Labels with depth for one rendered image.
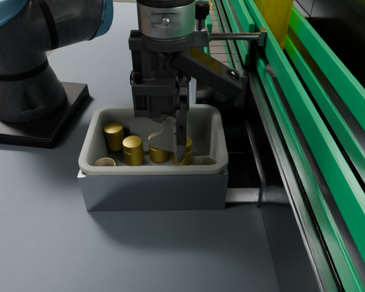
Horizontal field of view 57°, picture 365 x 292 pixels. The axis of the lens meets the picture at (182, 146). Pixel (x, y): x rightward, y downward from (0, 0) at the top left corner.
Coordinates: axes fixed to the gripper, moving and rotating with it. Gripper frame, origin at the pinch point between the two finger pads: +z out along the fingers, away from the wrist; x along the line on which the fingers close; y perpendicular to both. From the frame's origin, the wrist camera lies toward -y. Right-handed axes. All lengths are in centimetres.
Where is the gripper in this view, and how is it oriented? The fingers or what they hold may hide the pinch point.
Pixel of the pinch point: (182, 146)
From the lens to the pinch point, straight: 58.3
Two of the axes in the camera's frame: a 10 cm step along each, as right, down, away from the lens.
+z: 0.0, 7.7, 6.4
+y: -10.0, 0.1, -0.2
